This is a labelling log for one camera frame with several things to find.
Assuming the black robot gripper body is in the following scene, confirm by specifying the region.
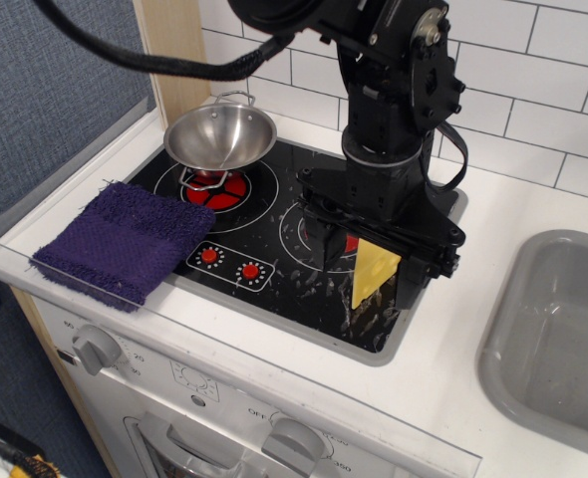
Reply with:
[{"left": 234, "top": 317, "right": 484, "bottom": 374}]
[{"left": 297, "top": 157, "right": 465, "bottom": 279}]

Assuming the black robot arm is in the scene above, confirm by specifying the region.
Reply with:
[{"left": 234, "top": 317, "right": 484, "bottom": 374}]
[{"left": 231, "top": 1, "right": 465, "bottom": 310}]

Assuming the grey oven knob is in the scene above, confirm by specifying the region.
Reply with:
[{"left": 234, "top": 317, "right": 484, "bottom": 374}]
[
  {"left": 261, "top": 418, "right": 325, "bottom": 474},
  {"left": 72, "top": 325, "right": 122, "bottom": 376}
]

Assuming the grey right oven knob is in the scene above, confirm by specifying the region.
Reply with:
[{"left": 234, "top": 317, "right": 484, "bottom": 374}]
[{"left": 261, "top": 418, "right": 325, "bottom": 474}]

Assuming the wooden side post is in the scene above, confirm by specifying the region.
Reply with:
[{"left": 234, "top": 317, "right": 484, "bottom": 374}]
[{"left": 133, "top": 0, "right": 211, "bottom": 128}]

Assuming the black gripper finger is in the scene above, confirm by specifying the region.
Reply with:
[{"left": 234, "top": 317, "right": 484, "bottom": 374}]
[
  {"left": 395, "top": 257, "right": 430, "bottom": 310},
  {"left": 303, "top": 208, "right": 347, "bottom": 271}
]

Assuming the grey sink basin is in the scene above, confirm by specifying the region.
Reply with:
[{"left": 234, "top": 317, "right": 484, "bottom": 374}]
[{"left": 478, "top": 230, "right": 588, "bottom": 453}]

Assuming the yellow cheese wedge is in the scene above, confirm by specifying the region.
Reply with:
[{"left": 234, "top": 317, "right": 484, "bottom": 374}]
[{"left": 351, "top": 238, "right": 402, "bottom": 310}]

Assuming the white toy oven front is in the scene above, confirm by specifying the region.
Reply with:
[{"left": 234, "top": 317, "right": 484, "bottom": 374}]
[{"left": 35, "top": 300, "right": 480, "bottom": 477}]

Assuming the grey left oven knob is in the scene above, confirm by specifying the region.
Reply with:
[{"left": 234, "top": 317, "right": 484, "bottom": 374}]
[{"left": 72, "top": 325, "right": 122, "bottom": 376}]

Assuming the purple knitted cloth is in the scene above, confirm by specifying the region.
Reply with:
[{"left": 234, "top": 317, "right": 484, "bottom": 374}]
[{"left": 31, "top": 182, "right": 215, "bottom": 313}]

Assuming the black toy stove top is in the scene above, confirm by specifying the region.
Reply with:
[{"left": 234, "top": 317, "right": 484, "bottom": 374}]
[{"left": 127, "top": 141, "right": 414, "bottom": 366}]

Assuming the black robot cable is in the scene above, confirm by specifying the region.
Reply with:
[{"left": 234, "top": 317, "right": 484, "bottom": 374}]
[{"left": 32, "top": 0, "right": 295, "bottom": 81}]

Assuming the small steel wok pan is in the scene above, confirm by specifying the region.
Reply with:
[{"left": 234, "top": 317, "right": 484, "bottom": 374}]
[{"left": 163, "top": 91, "right": 277, "bottom": 191}]

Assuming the yellow black object on floor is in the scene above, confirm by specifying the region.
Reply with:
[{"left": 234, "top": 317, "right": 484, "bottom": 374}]
[{"left": 0, "top": 440, "right": 61, "bottom": 478}]

